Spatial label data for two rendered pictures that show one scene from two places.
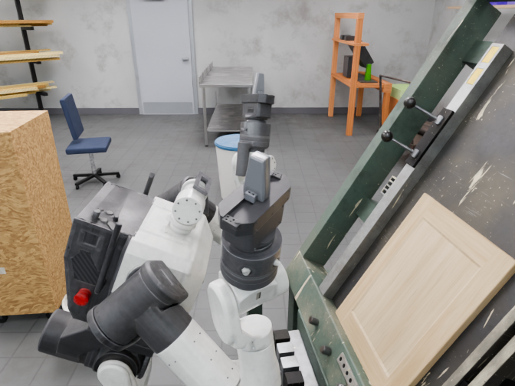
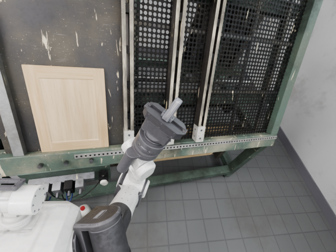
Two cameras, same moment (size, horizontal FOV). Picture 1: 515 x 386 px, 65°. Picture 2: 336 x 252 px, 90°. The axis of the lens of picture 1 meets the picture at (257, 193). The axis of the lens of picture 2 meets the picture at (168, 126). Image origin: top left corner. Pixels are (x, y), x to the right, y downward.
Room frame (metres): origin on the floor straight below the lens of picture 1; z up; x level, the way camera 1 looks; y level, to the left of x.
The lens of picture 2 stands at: (0.56, 0.28, 1.90)
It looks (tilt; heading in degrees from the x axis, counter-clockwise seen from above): 49 degrees down; 250
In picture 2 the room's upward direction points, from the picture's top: 20 degrees clockwise
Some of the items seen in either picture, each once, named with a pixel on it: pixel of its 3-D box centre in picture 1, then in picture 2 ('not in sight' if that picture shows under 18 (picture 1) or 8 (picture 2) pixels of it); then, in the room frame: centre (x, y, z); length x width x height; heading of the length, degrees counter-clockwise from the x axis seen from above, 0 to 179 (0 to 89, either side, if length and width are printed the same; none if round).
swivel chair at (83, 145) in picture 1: (86, 141); not in sight; (4.34, 1.91, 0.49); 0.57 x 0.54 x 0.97; 81
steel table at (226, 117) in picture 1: (230, 99); not in sight; (6.65, 0.45, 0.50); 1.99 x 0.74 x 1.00; 1
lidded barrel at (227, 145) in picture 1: (239, 168); not in sight; (3.95, 0.19, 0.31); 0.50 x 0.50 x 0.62
